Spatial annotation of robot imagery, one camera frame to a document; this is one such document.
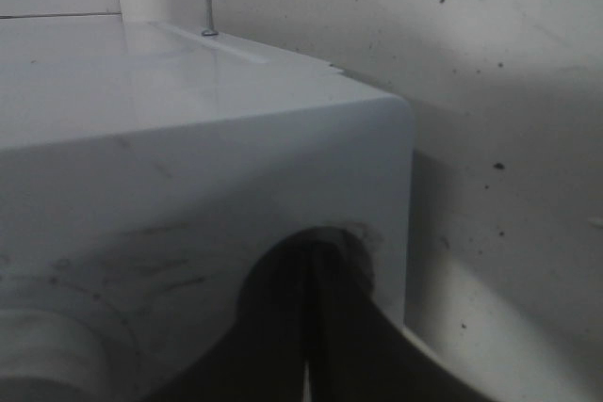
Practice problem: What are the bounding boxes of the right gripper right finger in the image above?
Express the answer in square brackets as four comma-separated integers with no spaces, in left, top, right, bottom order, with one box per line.
[307,242,490,401]

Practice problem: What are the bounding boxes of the white microwave oven body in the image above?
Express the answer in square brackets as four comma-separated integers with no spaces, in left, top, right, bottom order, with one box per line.
[1,16,415,401]

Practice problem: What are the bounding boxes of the white timer knob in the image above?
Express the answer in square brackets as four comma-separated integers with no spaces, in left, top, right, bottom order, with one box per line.
[0,279,142,402]

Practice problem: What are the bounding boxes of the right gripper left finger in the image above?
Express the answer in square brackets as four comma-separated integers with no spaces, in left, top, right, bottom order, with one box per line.
[150,234,307,401]

